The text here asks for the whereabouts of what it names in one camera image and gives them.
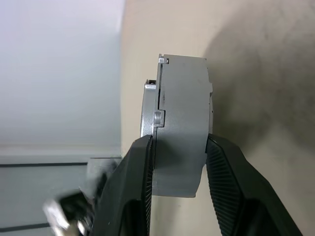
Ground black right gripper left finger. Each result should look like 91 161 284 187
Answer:
94 134 158 236

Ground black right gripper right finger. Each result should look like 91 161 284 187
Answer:
205 132 304 236

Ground motor stator housing copper windings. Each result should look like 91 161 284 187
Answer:
152 53 214 199

